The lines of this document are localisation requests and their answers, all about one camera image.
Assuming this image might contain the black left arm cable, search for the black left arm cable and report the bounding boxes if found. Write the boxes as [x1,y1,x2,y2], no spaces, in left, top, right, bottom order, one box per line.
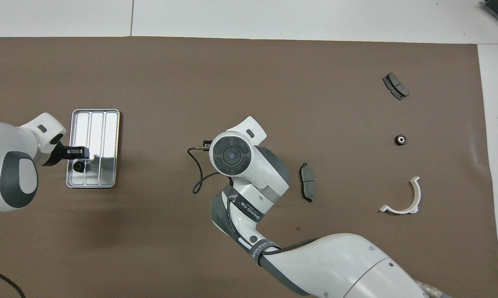
[0,267,26,298]

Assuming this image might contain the white curved plastic bracket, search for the white curved plastic bracket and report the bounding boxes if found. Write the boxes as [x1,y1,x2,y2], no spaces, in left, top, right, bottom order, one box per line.
[379,176,421,215]

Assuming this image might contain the brown table mat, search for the brown table mat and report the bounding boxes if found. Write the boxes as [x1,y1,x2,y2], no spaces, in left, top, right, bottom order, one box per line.
[0,36,498,298]

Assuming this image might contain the silver metal tray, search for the silver metal tray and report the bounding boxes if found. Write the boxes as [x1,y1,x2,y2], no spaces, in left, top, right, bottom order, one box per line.
[66,109,120,189]

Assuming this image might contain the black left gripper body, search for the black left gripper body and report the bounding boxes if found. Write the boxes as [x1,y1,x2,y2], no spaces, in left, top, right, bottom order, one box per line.
[42,142,67,167]

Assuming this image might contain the grey brake pad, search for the grey brake pad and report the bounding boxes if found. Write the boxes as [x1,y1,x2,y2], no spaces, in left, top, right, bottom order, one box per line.
[383,72,410,101]
[300,162,317,203]

